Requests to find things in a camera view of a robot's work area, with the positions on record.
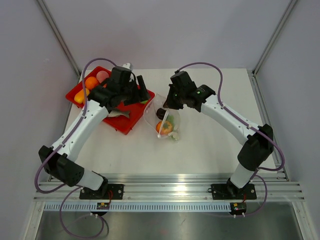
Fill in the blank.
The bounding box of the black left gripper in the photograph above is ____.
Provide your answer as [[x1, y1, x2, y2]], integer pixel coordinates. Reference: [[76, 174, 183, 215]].
[[119, 75, 150, 106]]

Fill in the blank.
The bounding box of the dark purple eggplant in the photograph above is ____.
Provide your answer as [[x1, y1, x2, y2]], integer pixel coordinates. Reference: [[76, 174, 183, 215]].
[[156, 108, 167, 120]]

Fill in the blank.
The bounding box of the grey toy fish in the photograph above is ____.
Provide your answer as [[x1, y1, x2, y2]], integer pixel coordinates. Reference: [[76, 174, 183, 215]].
[[107, 108, 131, 119]]

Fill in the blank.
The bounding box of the clear zip top bag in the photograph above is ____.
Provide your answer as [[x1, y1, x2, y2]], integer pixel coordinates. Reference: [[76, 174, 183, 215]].
[[143, 94, 181, 140]]

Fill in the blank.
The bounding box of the orange bell pepper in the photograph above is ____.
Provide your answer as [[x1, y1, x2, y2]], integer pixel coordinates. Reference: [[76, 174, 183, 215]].
[[155, 120, 174, 136]]

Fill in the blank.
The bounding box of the green grape bunch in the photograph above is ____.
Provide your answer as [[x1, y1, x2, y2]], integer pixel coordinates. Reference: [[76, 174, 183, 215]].
[[166, 114, 180, 141]]

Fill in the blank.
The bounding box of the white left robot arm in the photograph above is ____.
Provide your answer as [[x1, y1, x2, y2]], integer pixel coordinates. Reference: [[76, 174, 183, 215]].
[[38, 66, 150, 199]]

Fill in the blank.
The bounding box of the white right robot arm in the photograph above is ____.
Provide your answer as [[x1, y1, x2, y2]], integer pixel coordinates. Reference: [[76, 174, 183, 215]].
[[164, 71, 274, 199]]

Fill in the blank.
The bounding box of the red plastic tray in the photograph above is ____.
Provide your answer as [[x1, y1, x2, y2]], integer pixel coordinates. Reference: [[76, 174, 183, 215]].
[[65, 66, 155, 135]]

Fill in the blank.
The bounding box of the pink peach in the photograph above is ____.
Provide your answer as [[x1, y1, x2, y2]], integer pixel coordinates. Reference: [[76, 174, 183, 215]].
[[96, 70, 110, 83]]

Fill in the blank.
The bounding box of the orange fruit upper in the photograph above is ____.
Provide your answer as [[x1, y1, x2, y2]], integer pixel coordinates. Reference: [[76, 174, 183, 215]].
[[85, 76, 100, 91]]

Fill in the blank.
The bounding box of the yellow orange mango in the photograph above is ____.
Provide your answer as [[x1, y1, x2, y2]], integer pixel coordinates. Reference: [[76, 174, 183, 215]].
[[73, 89, 86, 104]]

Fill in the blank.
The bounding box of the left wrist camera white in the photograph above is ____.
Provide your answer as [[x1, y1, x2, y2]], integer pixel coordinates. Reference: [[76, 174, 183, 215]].
[[122, 62, 133, 72]]

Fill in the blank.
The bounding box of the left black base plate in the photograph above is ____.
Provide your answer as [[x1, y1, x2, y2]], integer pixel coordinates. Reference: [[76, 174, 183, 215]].
[[79, 183, 125, 200]]

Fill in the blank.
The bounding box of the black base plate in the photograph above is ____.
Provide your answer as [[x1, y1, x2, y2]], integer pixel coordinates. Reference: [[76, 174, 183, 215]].
[[79, 183, 125, 200], [207, 183, 257, 200]]

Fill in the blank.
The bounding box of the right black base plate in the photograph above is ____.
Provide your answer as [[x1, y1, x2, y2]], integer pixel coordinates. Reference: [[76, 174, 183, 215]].
[[207, 183, 257, 200]]

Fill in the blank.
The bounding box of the aluminium rail frame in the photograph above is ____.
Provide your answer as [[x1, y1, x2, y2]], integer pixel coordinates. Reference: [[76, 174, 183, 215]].
[[32, 69, 306, 203]]

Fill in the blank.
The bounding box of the left aluminium corner post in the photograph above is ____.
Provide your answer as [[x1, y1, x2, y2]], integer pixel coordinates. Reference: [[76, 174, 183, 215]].
[[35, 0, 81, 77]]

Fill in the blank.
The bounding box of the aluminium corner post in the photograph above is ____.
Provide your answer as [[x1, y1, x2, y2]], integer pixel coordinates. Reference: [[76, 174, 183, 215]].
[[252, 0, 300, 77], [35, 0, 81, 77]]

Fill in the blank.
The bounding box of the right aluminium corner post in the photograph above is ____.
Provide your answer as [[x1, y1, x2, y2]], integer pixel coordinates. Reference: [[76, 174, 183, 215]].
[[252, 0, 300, 77]]

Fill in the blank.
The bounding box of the white slotted cable duct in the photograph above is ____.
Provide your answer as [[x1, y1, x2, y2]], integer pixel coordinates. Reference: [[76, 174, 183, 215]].
[[44, 201, 231, 213]]

